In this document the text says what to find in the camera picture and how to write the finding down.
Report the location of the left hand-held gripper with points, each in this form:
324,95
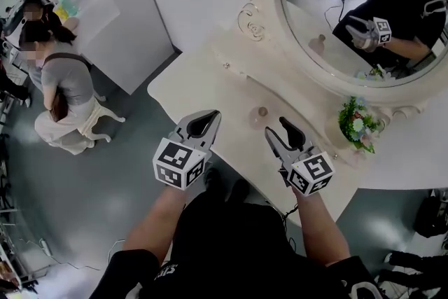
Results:
175,164

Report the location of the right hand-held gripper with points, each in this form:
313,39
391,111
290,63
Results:
311,175

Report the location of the person's right forearm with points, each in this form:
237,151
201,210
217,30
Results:
322,231

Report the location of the person's left forearm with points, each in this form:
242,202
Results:
157,220

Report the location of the white vanity table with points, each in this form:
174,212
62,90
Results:
241,147

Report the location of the person's left black shoe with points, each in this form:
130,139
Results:
212,183

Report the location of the person's black shoe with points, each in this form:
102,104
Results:
212,183
239,190

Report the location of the person's right black shoe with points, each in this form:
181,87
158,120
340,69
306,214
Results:
239,190

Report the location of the flower plant in white pot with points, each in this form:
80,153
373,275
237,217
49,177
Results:
357,126

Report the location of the white carved stool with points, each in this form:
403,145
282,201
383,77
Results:
101,115

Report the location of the person's black shirt torso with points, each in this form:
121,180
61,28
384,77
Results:
227,248

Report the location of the white bookshelf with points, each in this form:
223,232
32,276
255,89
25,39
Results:
140,10

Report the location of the black bag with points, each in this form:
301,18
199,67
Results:
432,213

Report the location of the green and yellow toy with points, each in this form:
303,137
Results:
67,5

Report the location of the white power strip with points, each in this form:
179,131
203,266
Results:
45,246

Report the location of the oval mirror with white frame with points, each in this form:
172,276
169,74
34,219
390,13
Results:
269,28

